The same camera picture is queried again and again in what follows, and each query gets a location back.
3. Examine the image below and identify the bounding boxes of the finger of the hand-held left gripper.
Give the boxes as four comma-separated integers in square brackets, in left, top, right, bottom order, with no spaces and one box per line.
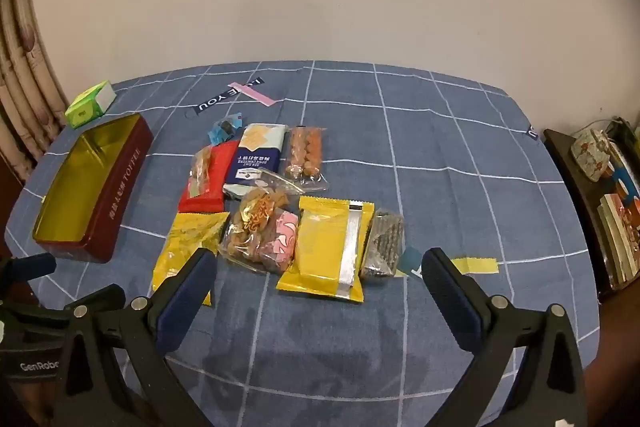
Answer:
[0,284,126,327]
[0,253,57,282]

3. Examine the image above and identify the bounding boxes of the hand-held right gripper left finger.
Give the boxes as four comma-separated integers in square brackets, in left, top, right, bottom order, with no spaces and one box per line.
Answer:
[52,247,221,427]

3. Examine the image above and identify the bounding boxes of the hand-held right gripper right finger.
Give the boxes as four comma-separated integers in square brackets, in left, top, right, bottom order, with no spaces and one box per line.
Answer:
[421,248,588,427]

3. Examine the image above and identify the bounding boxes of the plain yellow snack packet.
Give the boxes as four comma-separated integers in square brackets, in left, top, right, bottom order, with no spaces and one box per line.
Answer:
[151,212,231,308]

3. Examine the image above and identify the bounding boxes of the dark bar snack packet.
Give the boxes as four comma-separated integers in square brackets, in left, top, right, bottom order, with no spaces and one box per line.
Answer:
[360,208,405,282]

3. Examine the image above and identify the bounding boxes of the clear fried twist bag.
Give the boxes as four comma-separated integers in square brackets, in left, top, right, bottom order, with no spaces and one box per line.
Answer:
[219,170,303,275]

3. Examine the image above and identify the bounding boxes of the pink snack packet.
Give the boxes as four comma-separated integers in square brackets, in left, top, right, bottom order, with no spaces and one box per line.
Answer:
[257,209,299,275]

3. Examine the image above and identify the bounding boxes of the red and gold tin box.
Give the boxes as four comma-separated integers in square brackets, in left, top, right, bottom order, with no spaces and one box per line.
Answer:
[31,113,155,264]

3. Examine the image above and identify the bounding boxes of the red snack packet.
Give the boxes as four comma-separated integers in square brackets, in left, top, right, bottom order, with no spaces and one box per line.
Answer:
[178,141,241,214]

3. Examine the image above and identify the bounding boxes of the small clear snack packet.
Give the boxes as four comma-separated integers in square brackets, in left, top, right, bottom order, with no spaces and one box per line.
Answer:
[188,146,217,198]

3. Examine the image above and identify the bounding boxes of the yellow packet with silver stripe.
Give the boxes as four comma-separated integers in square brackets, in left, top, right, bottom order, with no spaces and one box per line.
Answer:
[276,195,376,304]

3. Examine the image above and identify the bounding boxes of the navy cracker packet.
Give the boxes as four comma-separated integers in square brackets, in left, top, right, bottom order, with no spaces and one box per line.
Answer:
[223,123,287,200]

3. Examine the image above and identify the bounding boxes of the blue candy packet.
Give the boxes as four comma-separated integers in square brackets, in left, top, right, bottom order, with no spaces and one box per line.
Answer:
[207,112,247,144]

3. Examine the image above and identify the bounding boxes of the clear sausage skewer packet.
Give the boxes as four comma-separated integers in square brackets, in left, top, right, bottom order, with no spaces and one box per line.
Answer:
[282,126,328,192]

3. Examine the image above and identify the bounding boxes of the yellow tape strip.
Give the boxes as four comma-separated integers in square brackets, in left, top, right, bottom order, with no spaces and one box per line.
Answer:
[450,257,500,274]

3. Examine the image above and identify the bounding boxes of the teal paper scrap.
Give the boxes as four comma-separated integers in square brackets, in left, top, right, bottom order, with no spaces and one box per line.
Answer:
[400,247,426,278]

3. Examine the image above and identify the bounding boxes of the blue checked tablecloth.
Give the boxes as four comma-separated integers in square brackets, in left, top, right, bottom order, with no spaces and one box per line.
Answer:
[5,60,601,427]

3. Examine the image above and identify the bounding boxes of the dark wooden side table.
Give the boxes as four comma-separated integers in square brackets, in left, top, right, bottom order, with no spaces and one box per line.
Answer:
[542,127,640,303]

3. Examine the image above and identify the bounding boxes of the green and white carton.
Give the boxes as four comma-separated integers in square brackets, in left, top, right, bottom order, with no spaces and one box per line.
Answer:
[65,81,117,130]

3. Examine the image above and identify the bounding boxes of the stack of books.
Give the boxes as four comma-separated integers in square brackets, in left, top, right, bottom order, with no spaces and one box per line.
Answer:
[597,194,640,285]

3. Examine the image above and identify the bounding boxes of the beige patterned curtain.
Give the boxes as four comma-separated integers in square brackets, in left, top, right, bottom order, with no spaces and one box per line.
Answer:
[0,0,68,182]

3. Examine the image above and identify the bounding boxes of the floral pouch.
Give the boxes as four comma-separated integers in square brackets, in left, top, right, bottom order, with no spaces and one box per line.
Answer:
[571,129,613,182]

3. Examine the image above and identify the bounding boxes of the pink tape strip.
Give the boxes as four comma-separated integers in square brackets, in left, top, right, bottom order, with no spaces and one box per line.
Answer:
[227,82,275,106]

